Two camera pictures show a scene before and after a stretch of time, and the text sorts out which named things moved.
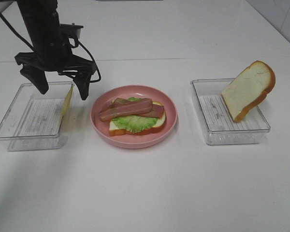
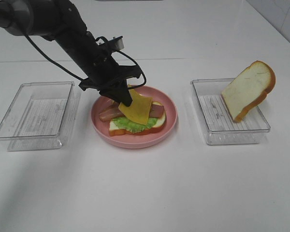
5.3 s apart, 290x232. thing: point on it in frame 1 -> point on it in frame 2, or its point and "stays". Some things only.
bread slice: [113, 130] stays
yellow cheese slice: [67, 105] -> [139, 110]
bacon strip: [157, 111] stays
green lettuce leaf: [134, 124] stays
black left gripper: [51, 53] -> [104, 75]
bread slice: [249, 88] stays
